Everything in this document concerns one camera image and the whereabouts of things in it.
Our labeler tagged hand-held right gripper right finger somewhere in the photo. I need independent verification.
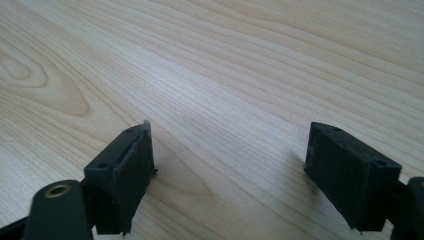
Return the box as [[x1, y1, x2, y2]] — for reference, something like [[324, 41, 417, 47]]
[[303, 121, 403, 234]]

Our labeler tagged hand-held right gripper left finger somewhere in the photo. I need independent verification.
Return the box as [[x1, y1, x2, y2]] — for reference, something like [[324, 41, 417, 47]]
[[83, 120, 158, 237]]

